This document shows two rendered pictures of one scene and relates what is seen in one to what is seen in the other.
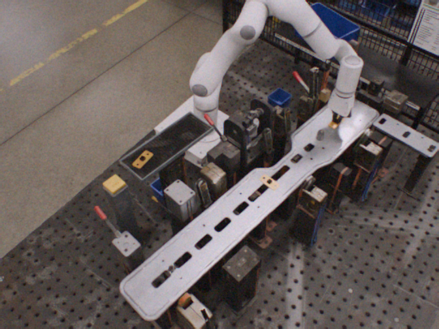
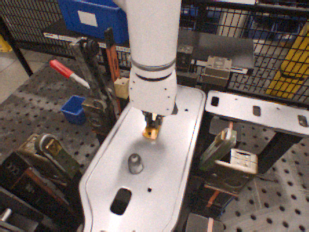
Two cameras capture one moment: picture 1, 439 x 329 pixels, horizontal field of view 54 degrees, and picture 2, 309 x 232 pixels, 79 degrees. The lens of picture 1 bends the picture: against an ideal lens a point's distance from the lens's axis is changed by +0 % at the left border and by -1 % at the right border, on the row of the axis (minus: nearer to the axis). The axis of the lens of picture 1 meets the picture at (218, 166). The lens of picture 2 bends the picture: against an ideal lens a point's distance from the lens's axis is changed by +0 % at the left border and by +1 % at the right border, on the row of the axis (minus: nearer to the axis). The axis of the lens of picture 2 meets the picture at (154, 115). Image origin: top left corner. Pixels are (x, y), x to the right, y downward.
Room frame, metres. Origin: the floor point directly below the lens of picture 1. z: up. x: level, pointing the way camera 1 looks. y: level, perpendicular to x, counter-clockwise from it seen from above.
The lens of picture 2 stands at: (1.10, -0.40, 1.40)
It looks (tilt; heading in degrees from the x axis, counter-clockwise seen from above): 48 degrees down; 333
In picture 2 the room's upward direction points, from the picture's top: straight up
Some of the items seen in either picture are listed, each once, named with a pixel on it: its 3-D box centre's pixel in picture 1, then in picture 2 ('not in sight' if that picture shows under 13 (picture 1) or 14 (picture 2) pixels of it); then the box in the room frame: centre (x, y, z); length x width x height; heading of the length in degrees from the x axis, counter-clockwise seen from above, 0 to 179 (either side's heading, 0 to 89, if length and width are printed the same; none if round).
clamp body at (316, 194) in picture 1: (308, 215); not in sight; (0.98, -0.37, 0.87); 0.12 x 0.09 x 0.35; 44
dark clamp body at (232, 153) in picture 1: (228, 177); not in sight; (1.18, -0.04, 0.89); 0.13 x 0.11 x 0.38; 44
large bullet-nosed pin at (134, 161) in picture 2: (320, 135); (135, 163); (1.30, -0.45, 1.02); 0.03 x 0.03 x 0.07
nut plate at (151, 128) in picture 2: (336, 121); (153, 123); (1.38, -0.54, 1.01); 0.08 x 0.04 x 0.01; 134
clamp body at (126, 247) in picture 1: (134, 266); not in sight; (0.77, 0.34, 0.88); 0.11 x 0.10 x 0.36; 44
